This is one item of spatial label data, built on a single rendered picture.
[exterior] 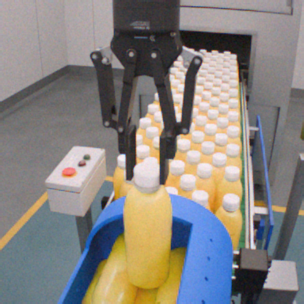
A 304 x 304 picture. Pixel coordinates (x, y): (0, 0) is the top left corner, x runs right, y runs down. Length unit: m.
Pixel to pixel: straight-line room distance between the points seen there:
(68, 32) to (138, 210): 5.14
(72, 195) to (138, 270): 0.41
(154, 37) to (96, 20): 4.90
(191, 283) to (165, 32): 0.33
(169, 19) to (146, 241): 0.30
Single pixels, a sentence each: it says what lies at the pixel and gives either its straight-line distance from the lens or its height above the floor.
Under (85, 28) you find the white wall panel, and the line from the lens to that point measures 5.38.
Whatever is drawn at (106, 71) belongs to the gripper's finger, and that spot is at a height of 1.49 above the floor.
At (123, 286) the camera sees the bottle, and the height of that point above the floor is 1.14.
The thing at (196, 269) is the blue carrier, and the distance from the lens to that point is 0.53.
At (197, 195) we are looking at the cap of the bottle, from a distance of 0.83.
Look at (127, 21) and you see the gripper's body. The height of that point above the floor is 1.55.
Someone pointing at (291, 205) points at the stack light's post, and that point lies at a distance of 1.17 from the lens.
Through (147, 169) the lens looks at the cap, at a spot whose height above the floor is 1.35.
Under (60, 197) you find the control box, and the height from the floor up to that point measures 1.05.
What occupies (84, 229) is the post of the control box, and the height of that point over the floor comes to 0.87.
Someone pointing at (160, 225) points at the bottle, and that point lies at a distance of 0.49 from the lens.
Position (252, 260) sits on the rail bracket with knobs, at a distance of 0.85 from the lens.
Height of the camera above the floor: 1.60
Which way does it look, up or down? 28 degrees down
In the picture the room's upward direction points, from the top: straight up
